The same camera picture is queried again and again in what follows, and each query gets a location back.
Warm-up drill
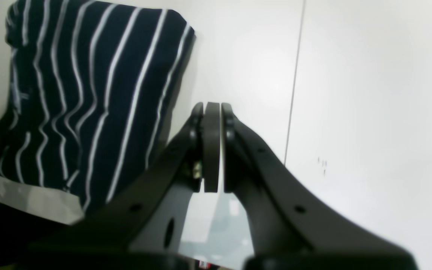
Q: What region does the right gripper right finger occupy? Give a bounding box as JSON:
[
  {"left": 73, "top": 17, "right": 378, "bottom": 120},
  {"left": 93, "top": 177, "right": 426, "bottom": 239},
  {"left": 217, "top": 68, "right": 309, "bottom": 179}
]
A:
[{"left": 222, "top": 103, "right": 418, "bottom": 270}]

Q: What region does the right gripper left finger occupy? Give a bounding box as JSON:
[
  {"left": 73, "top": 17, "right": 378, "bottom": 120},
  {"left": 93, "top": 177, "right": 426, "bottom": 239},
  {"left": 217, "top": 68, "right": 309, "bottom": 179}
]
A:
[{"left": 17, "top": 102, "right": 221, "bottom": 270}]

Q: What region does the navy white striped t-shirt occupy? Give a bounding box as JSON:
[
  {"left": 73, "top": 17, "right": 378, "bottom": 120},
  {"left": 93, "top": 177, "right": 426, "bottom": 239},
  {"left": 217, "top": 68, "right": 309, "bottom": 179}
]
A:
[{"left": 0, "top": 0, "right": 195, "bottom": 214}]

